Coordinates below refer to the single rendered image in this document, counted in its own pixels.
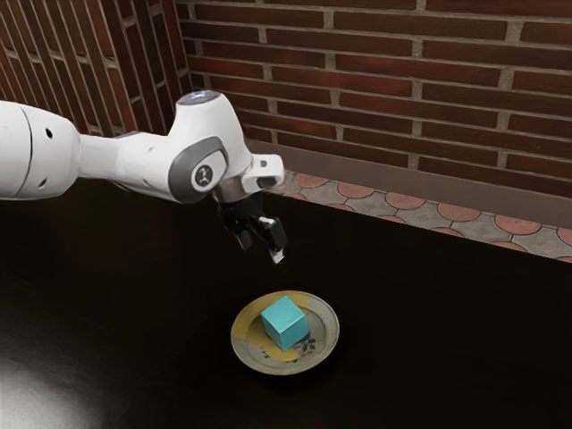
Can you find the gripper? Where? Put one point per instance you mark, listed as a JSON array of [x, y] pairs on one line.
[[240, 213]]

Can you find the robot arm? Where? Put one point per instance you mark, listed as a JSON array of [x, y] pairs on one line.
[[134, 156]]

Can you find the teal cube block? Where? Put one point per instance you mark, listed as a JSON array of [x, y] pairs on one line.
[[283, 322]]

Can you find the grey and yellow plate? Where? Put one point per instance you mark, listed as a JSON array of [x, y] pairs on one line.
[[319, 318]]

